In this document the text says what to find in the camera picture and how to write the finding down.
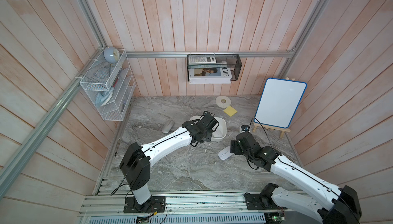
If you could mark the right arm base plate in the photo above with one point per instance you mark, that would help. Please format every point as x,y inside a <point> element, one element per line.
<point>260,202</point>

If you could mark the white wire wall rack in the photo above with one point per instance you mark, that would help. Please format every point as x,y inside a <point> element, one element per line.
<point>109,87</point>

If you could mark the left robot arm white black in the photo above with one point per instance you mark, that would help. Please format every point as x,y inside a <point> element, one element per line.
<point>137,161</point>

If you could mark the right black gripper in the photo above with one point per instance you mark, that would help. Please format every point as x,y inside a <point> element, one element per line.
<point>234,144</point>

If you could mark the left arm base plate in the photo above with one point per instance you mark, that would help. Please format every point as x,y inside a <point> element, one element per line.
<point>154,204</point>

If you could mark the white computer mouse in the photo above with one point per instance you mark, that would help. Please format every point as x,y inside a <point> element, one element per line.
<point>225,153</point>

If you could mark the grey computer mouse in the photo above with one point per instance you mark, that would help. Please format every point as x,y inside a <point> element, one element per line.
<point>168,126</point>

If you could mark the yellow sticky note pad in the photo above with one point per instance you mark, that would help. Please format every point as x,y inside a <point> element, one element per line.
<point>230,111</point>

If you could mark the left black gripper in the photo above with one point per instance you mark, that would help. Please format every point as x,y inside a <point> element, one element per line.
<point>209,137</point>

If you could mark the white magazine book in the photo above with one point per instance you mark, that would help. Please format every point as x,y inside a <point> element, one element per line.
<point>210,76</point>

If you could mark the green thin book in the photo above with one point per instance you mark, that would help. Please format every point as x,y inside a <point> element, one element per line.
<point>208,65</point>

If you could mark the aluminium front rail frame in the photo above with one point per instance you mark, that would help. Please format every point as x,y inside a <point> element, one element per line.
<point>177,202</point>

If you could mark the white calculator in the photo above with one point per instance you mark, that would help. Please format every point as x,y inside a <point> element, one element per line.
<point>200,60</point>

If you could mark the black mesh wall basket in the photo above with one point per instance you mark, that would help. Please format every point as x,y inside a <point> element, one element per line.
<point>233,61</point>

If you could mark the blue framed whiteboard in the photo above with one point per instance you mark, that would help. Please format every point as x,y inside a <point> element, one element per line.
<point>281,102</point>

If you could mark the white tape roll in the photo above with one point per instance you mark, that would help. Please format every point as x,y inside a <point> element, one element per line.
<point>223,101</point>

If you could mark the white plastic storage box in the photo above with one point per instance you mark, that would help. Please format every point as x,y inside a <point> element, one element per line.
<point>219,130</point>

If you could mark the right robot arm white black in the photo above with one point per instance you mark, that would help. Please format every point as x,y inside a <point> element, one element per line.
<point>325,202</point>

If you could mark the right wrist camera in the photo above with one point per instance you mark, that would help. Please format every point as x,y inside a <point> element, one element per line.
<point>244,128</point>

